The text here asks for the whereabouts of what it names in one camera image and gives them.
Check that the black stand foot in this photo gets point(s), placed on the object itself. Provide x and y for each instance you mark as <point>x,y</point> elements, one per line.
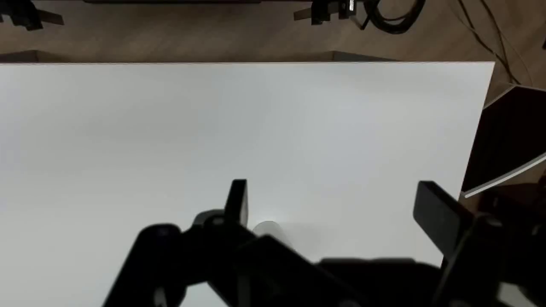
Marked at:
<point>27,15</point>

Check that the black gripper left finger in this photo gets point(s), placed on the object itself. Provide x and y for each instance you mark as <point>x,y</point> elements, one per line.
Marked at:
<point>236,206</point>

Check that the black equipment base on floor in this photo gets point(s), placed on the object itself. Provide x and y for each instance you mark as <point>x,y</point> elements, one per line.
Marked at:
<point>322,11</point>

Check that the dark panel with white edge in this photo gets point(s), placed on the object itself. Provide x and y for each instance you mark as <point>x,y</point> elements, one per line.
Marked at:
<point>509,143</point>

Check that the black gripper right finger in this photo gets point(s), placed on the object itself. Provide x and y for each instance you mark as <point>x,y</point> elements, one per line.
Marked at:
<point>443,219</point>

